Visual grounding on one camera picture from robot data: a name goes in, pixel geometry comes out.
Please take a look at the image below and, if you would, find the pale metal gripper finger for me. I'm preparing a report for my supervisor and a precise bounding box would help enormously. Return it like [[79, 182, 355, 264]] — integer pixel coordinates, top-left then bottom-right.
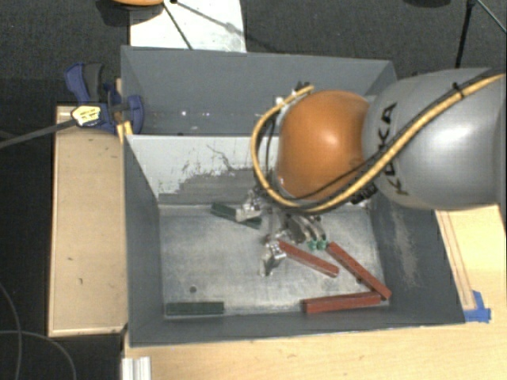
[[235, 196, 264, 223], [259, 241, 288, 278]]

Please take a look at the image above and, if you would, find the dark green flat block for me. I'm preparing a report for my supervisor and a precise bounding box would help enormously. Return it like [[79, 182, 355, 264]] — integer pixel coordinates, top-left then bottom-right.
[[210, 201, 264, 230], [165, 301, 226, 317]]

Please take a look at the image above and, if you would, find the red-brown flat block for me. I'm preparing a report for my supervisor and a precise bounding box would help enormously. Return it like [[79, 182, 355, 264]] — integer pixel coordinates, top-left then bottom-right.
[[276, 239, 341, 279], [301, 291, 383, 315], [325, 241, 393, 302]]

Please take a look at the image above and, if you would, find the grey metal bin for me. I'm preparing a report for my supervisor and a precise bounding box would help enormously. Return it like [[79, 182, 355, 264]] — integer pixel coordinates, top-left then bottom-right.
[[120, 45, 467, 348]]

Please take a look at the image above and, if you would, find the pale wood flat board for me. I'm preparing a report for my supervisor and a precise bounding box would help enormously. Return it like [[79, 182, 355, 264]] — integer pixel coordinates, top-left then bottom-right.
[[47, 104, 130, 338]]

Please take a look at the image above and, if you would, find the black cylinder on white bracket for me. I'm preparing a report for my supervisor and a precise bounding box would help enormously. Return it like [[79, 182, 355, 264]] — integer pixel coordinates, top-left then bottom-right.
[[348, 183, 378, 206]]

